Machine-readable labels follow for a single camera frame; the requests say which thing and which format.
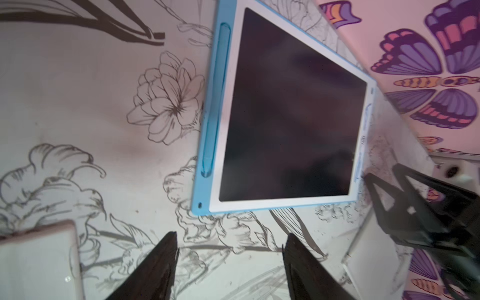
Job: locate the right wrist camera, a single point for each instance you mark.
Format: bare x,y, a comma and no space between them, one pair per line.
461,173

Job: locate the blue stylus in tablet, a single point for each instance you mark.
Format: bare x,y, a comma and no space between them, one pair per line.
215,98

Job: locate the white drawing tablet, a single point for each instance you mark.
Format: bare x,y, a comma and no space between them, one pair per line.
42,264
376,269

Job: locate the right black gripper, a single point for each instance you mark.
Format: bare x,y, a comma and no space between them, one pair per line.
412,221

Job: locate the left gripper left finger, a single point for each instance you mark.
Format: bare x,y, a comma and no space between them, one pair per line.
154,278

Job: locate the blue-edged drawing tablet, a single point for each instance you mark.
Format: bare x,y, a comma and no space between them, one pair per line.
294,119

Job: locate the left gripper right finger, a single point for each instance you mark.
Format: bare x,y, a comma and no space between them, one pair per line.
306,278

